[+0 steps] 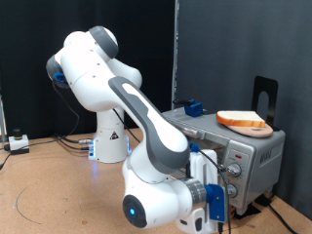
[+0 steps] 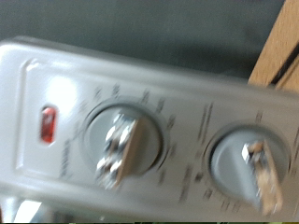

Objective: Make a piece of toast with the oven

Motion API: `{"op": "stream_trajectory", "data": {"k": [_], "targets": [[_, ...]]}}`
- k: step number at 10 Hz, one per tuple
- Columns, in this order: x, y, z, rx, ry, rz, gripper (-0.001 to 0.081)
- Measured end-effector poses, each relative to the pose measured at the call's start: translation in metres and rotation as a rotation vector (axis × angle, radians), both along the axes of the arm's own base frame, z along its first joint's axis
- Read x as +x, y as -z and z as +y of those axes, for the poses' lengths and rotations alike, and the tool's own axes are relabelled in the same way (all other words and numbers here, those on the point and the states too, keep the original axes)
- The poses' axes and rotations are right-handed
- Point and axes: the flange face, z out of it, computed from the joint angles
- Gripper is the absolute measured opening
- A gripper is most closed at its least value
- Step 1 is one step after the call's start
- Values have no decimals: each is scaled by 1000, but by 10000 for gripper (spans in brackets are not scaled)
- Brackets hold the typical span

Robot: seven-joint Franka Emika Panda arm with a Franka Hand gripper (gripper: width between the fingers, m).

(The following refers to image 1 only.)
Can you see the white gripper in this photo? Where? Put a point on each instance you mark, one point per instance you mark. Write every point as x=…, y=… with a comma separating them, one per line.
x=201, y=165

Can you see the silver oven knob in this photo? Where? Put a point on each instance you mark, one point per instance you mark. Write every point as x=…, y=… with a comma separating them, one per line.
x=234, y=169
x=232, y=190

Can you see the small blue object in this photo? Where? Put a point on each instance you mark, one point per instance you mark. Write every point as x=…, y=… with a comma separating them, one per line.
x=194, y=109

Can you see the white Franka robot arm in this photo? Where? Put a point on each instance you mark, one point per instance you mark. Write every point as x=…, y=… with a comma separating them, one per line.
x=146, y=136

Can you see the silver toaster oven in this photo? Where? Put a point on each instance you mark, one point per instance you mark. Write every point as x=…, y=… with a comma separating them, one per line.
x=266, y=156

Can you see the round wooden board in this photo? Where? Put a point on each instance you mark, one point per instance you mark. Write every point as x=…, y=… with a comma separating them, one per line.
x=256, y=132

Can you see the white bread slice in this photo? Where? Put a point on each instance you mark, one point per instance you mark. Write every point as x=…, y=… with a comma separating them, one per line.
x=240, y=118

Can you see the black metal bookend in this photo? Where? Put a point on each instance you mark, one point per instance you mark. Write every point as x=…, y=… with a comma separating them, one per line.
x=260, y=84

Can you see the vertical metal pole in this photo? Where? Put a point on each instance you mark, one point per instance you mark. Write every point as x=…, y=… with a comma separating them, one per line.
x=175, y=48

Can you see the metal frame post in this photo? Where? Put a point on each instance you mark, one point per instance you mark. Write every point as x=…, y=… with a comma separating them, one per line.
x=2, y=123

